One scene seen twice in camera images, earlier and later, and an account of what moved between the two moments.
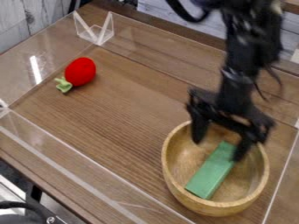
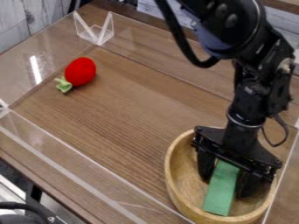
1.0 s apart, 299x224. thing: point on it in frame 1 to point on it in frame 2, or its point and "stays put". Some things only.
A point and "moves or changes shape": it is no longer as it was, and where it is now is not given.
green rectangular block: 213,170 moves or changes shape
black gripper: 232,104 to 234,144
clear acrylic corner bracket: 97,34 stays put
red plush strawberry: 79,73 stays put
